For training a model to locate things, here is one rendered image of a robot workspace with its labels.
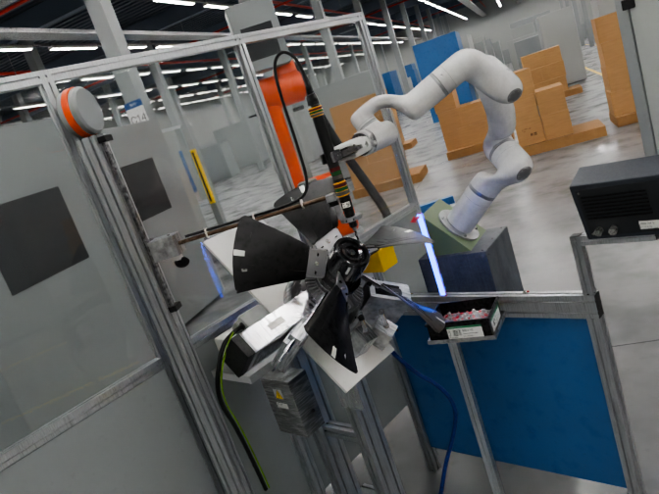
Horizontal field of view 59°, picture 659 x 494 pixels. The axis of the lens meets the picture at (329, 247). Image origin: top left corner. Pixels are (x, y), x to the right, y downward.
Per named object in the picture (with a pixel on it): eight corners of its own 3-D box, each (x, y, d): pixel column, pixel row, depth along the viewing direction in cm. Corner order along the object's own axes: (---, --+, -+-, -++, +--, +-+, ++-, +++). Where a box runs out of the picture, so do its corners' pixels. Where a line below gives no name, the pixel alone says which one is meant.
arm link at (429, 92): (416, 53, 187) (344, 117, 194) (447, 90, 185) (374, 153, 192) (419, 61, 196) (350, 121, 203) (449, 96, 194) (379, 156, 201)
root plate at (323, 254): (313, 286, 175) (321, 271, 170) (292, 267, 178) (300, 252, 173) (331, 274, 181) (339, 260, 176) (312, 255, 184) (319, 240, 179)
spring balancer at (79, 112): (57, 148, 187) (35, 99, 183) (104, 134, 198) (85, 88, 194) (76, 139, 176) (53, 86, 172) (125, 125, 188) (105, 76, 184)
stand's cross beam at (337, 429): (326, 435, 213) (323, 425, 212) (332, 428, 216) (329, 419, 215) (364, 444, 200) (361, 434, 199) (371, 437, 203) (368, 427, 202)
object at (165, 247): (152, 266, 193) (142, 242, 191) (160, 260, 200) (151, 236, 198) (179, 257, 191) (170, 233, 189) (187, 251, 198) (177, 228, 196)
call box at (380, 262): (355, 276, 239) (347, 253, 237) (369, 267, 246) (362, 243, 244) (384, 275, 228) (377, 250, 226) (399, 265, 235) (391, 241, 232)
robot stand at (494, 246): (493, 407, 291) (443, 235, 270) (555, 410, 273) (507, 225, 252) (474, 445, 268) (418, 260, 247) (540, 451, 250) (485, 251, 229)
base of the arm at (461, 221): (449, 207, 258) (472, 173, 247) (483, 233, 252) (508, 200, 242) (430, 217, 243) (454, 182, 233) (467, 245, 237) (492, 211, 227)
